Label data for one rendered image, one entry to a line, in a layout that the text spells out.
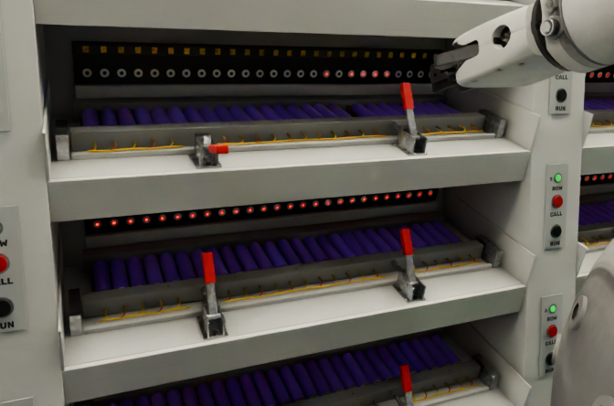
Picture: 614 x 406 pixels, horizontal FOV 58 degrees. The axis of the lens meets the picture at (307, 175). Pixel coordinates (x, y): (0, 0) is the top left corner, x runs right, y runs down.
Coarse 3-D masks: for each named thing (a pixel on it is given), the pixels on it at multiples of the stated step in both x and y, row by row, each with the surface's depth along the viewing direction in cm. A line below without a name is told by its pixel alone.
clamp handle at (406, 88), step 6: (402, 84) 71; (408, 84) 71; (402, 90) 71; (408, 90) 71; (402, 96) 71; (408, 96) 71; (408, 102) 71; (408, 108) 71; (408, 114) 71; (408, 120) 71; (414, 120) 71; (408, 126) 71; (414, 126) 71; (414, 132) 71
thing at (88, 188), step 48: (48, 96) 64; (96, 96) 70; (144, 96) 72; (192, 96) 75; (480, 96) 85; (48, 144) 56; (384, 144) 72; (432, 144) 74; (480, 144) 76; (528, 144) 76; (48, 192) 54; (96, 192) 56; (144, 192) 57; (192, 192) 60; (240, 192) 62; (288, 192) 64; (336, 192) 67; (384, 192) 69
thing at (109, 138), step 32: (96, 128) 61; (128, 128) 62; (160, 128) 63; (192, 128) 64; (224, 128) 66; (256, 128) 67; (288, 128) 69; (320, 128) 71; (352, 128) 73; (384, 128) 75; (448, 128) 79; (480, 128) 81
